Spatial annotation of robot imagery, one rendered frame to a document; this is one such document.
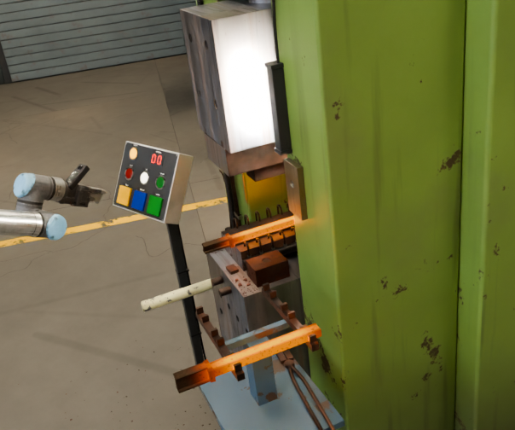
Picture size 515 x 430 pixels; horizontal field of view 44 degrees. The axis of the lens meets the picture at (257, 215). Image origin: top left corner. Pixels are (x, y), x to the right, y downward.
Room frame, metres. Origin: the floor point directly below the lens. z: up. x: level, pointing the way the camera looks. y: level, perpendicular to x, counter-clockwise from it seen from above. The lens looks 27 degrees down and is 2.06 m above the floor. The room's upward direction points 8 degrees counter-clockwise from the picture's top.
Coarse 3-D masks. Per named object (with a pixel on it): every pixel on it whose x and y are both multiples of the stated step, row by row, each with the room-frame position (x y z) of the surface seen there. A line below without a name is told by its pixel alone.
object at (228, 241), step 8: (264, 224) 2.00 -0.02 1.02; (272, 224) 1.99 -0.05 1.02; (280, 224) 1.98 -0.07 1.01; (288, 224) 2.00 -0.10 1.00; (240, 232) 1.96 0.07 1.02; (248, 232) 1.95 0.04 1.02; (256, 232) 1.95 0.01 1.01; (264, 232) 1.96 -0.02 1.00; (216, 240) 1.92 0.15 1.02; (224, 240) 1.92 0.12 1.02; (232, 240) 1.91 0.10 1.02; (240, 240) 1.93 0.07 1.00; (208, 248) 1.90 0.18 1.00; (216, 248) 1.91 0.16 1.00
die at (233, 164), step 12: (216, 144) 1.95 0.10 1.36; (264, 144) 1.91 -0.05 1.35; (216, 156) 1.97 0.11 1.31; (228, 156) 1.87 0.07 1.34; (240, 156) 1.88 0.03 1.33; (252, 156) 1.90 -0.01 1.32; (264, 156) 1.91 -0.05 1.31; (276, 156) 1.93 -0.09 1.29; (228, 168) 1.87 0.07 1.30; (240, 168) 1.88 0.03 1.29; (252, 168) 1.90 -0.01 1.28
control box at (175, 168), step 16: (128, 144) 2.55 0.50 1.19; (128, 160) 2.51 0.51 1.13; (144, 160) 2.44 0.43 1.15; (176, 160) 2.32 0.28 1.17; (192, 160) 2.37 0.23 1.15; (160, 176) 2.34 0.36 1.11; (176, 176) 2.31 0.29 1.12; (144, 192) 2.37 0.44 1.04; (160, 192) 2.31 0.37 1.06; (176, 192) 2.29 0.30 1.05; (128, 208) 2.40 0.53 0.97; (144, 208) 2.33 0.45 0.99; (176, 208) 2.28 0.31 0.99
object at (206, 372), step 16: (288, 336) 1.32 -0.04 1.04; (304, 336) 1.31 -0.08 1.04; (320, 336) 1.33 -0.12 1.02; (240, 352) 1.28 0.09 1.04; (256, 352) 1.27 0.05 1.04; (272, 352) 1.28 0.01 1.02; (192, 368) 1.23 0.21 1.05; (208, 368) 1.23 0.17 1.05; (224, 368) 1.24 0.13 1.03; (176, 384) 1.21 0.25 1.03; (192, 384) 1.22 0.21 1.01
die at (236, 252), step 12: (276, 216) 2.12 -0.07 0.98; (288, 216) 2.09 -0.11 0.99; (240, 228) 2.06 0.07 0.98; (288, 228) 1.98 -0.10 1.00; (252, 240) 1.94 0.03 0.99; (264, 240) 1.93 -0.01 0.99; (276, 240) 1.92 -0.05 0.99; (288, 240) 1.93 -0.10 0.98; (228, 252) 2.01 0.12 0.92; (240, 252) 1.87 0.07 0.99; (252, 252) 1.88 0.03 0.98; (240, 264) 1.88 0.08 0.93
